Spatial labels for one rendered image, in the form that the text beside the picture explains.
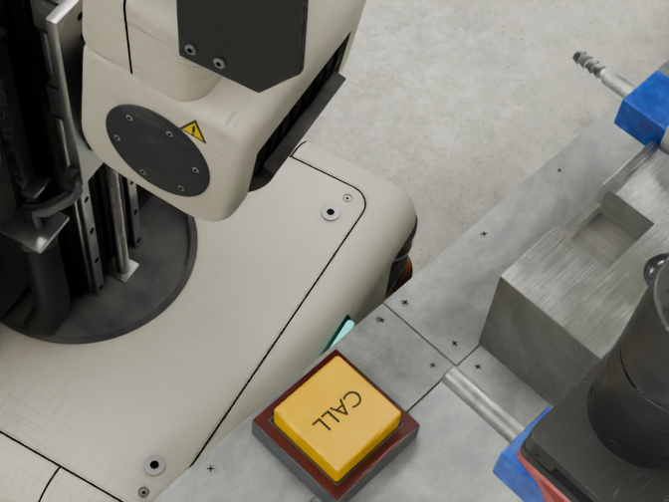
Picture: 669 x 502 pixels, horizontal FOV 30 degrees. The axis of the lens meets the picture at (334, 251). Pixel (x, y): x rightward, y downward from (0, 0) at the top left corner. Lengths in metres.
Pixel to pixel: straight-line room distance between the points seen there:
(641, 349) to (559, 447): 0.08
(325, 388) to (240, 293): 0.70
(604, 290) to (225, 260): 0.78
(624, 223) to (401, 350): 0.18
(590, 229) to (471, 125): 1.19
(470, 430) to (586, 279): 0.13
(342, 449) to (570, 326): 0.17
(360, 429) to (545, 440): 0.24
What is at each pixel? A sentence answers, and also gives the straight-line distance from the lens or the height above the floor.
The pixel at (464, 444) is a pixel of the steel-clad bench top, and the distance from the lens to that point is 0.86.
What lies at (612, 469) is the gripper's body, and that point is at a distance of 0.60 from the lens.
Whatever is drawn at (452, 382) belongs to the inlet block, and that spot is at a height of 0.94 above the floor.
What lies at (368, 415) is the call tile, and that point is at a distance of 0.82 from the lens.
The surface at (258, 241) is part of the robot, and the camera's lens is 1.55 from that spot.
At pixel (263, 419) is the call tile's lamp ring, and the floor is 0.82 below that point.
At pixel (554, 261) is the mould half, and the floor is 0.89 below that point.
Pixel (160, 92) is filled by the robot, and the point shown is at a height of 0.80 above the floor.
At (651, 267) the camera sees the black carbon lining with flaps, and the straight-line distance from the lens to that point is 0.85.
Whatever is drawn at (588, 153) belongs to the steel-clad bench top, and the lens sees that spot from 1.01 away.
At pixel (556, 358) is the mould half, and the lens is 0.84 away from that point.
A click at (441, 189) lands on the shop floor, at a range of 1.97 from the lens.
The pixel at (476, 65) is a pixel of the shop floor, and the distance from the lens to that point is 2.15.
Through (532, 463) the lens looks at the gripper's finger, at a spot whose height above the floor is 1.02.
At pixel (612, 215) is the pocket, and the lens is 0.89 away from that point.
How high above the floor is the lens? 1.57
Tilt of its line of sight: 56 degrees down
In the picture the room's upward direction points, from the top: 7 degrees clockwise
